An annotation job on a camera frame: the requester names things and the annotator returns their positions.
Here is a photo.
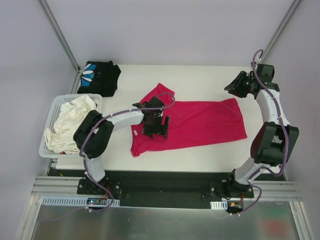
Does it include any pink t shirt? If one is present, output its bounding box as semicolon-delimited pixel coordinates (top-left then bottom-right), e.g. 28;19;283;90
130;98;247;157

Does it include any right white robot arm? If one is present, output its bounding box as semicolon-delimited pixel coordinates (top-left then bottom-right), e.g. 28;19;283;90
224;64;299;198

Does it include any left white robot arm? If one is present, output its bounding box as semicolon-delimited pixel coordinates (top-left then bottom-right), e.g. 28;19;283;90
73;96;170;195

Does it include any black folded t shirt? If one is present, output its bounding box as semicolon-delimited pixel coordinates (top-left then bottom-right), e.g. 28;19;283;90
77;60;121;97

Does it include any cream t shirt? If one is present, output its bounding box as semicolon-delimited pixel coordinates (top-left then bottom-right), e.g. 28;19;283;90
43;94;97;155

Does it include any white plastic laundry basket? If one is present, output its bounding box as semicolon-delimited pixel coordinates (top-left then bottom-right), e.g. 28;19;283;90
38;93;103;159

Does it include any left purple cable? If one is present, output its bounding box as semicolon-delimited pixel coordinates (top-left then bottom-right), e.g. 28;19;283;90
78;92;176;213

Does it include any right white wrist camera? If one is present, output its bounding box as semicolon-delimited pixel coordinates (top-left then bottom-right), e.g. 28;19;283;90
255;57;262;63

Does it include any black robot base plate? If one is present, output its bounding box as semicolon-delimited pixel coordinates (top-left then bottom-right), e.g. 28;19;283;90
76;169;256;209

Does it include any right aluminium frame post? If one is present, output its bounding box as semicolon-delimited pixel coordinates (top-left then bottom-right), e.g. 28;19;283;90
249;0;303;71

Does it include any aluminium frame post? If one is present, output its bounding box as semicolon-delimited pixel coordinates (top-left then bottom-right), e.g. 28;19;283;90
249;0;303;71
37;0;81;74

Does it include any right white cable duct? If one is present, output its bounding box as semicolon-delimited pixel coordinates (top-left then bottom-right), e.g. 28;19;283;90
210;200;228;210

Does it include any white cable duct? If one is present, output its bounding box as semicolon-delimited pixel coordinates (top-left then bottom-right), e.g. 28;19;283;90
42;196;120;208
210;200;228;210

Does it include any left aluminium frame post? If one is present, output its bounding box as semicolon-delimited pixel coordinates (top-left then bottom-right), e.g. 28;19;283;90
37;0;81;74

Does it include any left white cable duct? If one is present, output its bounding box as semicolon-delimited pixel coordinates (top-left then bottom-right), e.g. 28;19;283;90
42;196;120;208

